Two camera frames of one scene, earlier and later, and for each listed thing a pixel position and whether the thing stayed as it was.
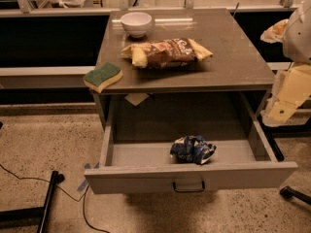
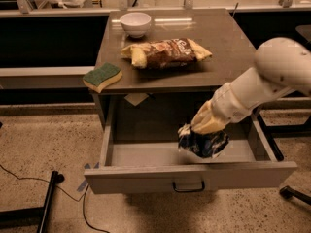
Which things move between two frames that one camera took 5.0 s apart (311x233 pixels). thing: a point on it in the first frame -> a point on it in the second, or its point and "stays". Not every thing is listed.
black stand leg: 32,216 stays
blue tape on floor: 85,182 stays
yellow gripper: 298,36 -> 223,105
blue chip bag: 193,149 -> 206,146
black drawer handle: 189,189 stays
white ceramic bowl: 136,23 stays
